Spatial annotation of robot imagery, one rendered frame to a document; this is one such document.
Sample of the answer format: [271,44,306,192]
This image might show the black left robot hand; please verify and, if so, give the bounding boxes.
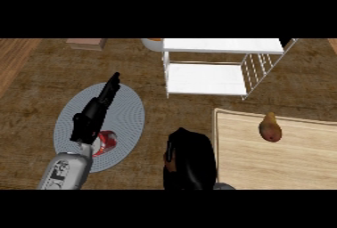
[68,71,123,146]

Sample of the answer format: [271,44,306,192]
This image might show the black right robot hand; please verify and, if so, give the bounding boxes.
[163,126,219,191]

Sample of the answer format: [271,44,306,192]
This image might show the pale wooden tray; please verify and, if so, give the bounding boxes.
[212,108,337,191]

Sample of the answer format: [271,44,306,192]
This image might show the orange sweet potato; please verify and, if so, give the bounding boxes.
[259,111,283,143]

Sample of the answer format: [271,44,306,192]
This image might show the grey round placemat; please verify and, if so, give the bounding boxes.
[54,82,147,174]

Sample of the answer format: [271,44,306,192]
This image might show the brown wooden block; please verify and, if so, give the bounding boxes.
[65,37,108,52]

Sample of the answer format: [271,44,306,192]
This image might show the white bowl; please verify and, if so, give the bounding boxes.
[139,37,164,54]

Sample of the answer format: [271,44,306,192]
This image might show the white tiered wire shelf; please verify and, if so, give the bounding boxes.
[161,37,300,101]

